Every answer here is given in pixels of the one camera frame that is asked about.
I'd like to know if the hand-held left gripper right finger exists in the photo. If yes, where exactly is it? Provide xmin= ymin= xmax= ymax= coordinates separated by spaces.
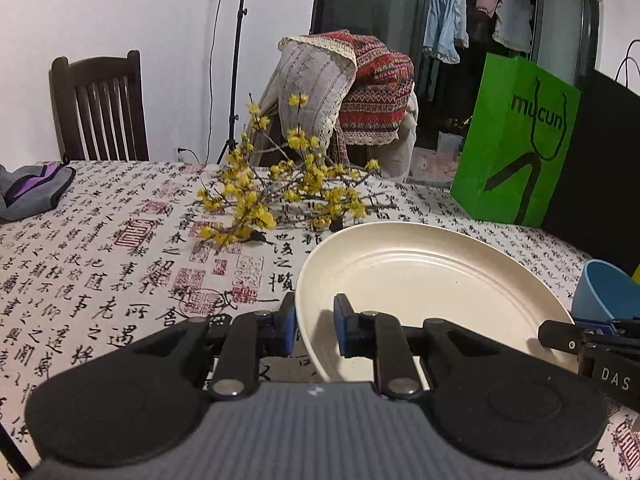
xmin=333 ymin=293 xmax=506 ymax=402

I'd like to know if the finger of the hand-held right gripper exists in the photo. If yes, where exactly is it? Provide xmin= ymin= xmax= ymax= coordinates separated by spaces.
xmin=538 ymin=319 xmax=621 ymax=361

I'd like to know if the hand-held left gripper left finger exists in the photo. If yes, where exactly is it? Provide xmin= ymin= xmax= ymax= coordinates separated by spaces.
xmin=132 ymin=292 xmax=297 ymax=401

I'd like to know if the blue bowl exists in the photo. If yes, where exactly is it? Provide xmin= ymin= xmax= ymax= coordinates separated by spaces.
xmin=571 ymin=259 xmax=640 ymax=323

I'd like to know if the large cream plate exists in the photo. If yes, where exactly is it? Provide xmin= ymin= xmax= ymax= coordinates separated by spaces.
xmin=295 ymin=221 xmax=578 ymax=383

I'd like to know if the yellow blossom branch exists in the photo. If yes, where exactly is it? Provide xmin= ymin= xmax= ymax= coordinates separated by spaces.
xmin=195 ymin=92 xmax=396 ymax=248

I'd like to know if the black paper bag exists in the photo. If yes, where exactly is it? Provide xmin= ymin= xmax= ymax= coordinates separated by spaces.
xmin=542 ymin=40 xmax=640 ymax=271

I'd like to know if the pink fluffy cloth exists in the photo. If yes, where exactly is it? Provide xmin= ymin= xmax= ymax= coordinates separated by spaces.
xmin=415 ymin=152 xmax=458 ymax=176

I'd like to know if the chair draped with patterned blankets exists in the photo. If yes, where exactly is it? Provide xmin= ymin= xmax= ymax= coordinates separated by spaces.
xmin=250 ymin=80 xmax=420 ymax=183

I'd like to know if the green paper bag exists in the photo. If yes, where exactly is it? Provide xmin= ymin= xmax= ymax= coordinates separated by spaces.
xmin=450 ymin=52 xmax=582 ymax=227

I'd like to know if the red patterned blanket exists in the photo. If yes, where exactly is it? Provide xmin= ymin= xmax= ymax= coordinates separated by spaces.
xmin=320 ymin=30 xmax=416 ymax=147

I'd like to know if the white lace cloth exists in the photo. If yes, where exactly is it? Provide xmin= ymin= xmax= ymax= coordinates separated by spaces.
xmin=277 ymin=35 xmax=358 ymax=161

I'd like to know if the grey and purple cloth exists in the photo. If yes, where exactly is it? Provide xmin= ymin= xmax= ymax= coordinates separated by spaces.
xmin=0 ymin=161 xmax=76 ymax=223

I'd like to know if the studio light on tripod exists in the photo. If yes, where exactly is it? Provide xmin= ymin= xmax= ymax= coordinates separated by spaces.
xmin=216 ymin=0 xmax=251 ymax=165

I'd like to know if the hanging white garment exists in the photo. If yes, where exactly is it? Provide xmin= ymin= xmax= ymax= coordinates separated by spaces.
xmin=492 ymin=0 xmax=535 ymax=53

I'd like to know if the dark wooden chair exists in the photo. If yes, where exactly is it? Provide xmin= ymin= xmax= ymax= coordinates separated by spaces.
xmin=49 ymin=50 xmax=150 ymax=162

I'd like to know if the black framed glass door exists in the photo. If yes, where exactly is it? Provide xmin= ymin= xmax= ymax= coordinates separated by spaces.
xmin=310 ymin=0 xmax=601 ymax=181

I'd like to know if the hanging light blue shirt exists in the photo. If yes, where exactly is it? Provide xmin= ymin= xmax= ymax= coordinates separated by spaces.
xmin=422 ymin=0 xmax=470 ymax=65

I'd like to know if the black power cable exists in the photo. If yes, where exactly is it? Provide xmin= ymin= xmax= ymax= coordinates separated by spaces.
xmin=177 ymin=0 xmax=228 ymax=163

